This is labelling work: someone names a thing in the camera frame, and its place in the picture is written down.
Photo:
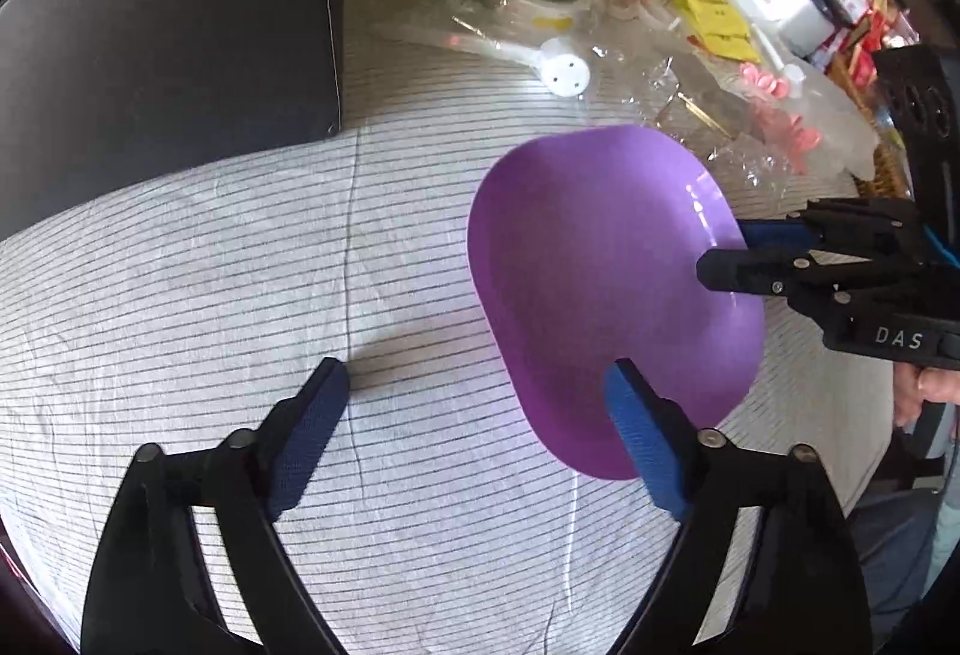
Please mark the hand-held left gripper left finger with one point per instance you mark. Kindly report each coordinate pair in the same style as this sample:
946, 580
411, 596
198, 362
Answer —
311, 430

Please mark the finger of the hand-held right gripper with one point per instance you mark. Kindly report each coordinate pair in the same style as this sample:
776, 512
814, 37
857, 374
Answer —
750, 271
772, 233

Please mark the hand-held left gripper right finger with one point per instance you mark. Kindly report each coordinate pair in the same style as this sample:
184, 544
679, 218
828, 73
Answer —
645, 437

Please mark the purple plastic bowl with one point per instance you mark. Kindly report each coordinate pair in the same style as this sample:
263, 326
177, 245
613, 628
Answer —
585, 265

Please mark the black box with white inside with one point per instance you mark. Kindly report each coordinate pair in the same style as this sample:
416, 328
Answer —
172, 40

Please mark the striped cloth covered desktop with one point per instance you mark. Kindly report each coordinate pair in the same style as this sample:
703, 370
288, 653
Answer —
225, 295

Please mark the person's right hand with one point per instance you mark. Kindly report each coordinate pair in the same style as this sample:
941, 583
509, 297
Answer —
937, 389

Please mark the wicker basket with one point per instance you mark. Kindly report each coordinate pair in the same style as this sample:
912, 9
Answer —
889, 168

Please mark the pink flower clip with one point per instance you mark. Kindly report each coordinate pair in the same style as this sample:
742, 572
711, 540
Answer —
787, 134
765, 81

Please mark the clear plastic bag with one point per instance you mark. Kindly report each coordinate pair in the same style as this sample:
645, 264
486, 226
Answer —
832, 115

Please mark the yellow paper sachet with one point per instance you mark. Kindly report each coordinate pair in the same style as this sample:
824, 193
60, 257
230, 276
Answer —
705, 6
727, 42

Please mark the white perforated plastic scoop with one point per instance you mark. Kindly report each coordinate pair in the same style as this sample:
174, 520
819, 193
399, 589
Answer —
562, 72

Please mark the person's blue jeans leg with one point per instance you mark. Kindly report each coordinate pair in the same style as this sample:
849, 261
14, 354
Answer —
892, 550

